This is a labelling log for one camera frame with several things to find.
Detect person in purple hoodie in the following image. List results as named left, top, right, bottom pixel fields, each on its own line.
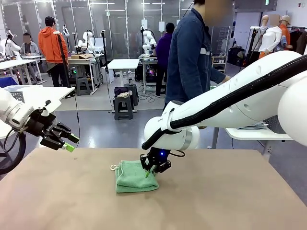
left=155, top=23, right=174, bottom=98

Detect white background work table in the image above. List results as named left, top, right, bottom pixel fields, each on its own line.
left=0, top=55, right=46, bottom=86

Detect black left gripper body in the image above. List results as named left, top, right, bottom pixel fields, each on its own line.
left=25, top=109, right=58, bottom=140

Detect black luggage bags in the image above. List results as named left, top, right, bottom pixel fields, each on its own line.
left=227, top=46, right=245, bottom=67

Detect dark clothes pile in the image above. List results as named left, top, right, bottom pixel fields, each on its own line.
left=114, top=86, right=131, bottom=98

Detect wooden shoe shelf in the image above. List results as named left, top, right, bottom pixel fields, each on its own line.
left=211, top=55, right=228, bottom=74

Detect seated person gray jacket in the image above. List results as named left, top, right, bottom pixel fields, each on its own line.
left=20, top=33, right=40, bottom=56

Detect mannequin white top orange pants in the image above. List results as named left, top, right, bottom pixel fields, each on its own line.
left=258, top=14, right=283, bottom=59

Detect white side table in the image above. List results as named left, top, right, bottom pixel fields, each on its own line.
left=0, top=86, right=75, bottom=139
left=212, top=126, right=300, bottom=154

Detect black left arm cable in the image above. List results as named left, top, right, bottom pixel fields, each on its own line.
left=0, top=129, right=26, bottom=175

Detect person's right forearm denim sleeve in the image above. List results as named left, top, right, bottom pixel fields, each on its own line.
left=208, top=66, right=226, bottom=84

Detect black tripod pole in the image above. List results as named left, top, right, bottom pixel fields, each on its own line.
left=100, top=30, right=110, bottom=83
left=54, top=31, right=71, bottom=88

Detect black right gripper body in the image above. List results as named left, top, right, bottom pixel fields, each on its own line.
left=147, top=148, right=171, bottom=166

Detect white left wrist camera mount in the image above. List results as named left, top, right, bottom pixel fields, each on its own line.
left=39, top=100, right=52, bottom=117

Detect blue cloth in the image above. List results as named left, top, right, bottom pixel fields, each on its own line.
left=0, top=77, right=19, bottom=89

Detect person in orange hoodie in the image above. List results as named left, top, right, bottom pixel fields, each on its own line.
left=38, top=16, right=70, bottom=87

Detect gray plastic step stool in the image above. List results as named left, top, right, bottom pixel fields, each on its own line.
left=76, top=77, right=92, bottom=96
left=124, top=83, right=139, bottom=106
left=114, top=95, right=134, bottom=120

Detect blue gray towel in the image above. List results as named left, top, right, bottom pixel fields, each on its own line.
left=237, top=121, right=269, bottom=130

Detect rack of dark clothes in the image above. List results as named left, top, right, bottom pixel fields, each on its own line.
left=289, top=27, right=307, bottom=56

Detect mannequin gray vest black pants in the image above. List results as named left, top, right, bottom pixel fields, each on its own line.
left=242, top=15, right=269, bottom=70

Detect white standing desk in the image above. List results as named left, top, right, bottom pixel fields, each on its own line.
left=107, top=58, right=140, bottom=113

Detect white desk with box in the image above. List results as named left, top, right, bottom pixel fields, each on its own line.
left=69, top=56, right=99, bottom=94

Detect mannequin orange shirt beige hat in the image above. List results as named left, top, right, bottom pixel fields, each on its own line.
left=278, top=14, right=292, bottom=52

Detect dark gray mesh basket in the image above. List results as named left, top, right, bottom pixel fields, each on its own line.
left=9, top=91, right=26, bottom=104
left=263, top=115, right=288, bottom=134

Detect person in denim jacket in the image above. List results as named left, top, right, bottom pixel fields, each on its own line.
left=164, top=0, right=233, bottom=113

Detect black right arm cable sleeve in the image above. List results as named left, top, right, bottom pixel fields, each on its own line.
left=141, top=54, right=305, bottom=150

